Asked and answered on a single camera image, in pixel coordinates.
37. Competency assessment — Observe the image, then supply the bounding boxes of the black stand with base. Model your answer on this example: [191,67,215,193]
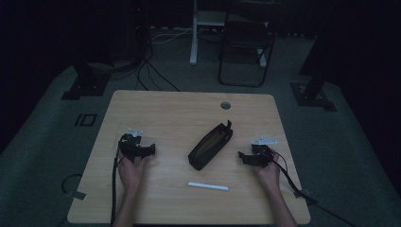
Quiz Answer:
[61,61,112,101]
[288,29,339,113]

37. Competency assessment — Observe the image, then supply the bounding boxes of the person's left hand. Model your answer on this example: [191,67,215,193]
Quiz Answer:
[116,155,152,193]

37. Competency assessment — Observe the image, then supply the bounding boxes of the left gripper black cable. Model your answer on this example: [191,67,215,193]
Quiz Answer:
[110,148,125,227]

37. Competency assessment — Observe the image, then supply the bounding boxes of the black cable loop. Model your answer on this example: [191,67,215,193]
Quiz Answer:
[60,172,84,196]

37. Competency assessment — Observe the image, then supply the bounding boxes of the black floor cables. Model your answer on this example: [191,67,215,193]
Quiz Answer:
[134,56,182,93]

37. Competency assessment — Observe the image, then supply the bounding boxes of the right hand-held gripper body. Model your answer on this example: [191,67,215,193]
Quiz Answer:
[250,135,280,168]

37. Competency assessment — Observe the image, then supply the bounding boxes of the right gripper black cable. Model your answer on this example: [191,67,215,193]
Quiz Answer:
[270,150,358,227]

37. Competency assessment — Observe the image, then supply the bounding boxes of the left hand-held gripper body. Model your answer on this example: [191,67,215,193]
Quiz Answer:
[118,127,145,164]

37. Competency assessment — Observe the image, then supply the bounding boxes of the grey tape piece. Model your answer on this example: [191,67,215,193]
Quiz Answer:
[64,189,88,201]
[293,188,312,200]

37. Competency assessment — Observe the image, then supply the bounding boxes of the white desk frame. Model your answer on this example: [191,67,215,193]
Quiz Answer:
[188,0,270,69]

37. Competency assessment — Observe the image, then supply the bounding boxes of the black pencil case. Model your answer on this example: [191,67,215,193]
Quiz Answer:
[187,119,235,172]

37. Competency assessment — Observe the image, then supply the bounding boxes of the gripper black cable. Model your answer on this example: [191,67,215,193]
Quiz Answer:
[110,148,125,227]
[270,150,358,227]

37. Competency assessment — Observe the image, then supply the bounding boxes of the dark computer tower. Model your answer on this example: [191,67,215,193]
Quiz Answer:
[125,0,153,62]

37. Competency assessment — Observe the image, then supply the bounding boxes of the black folding chair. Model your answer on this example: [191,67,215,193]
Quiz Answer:
[218,10,277,89]

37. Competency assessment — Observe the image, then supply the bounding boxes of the white floor cables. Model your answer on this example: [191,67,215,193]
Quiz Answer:
[150,26,195,45]

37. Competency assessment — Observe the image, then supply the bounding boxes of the person's right hand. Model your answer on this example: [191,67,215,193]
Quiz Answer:
[253,152,282,194]

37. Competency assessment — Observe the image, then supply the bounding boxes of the white marker pen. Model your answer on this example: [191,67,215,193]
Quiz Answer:
[187,181,231,192]

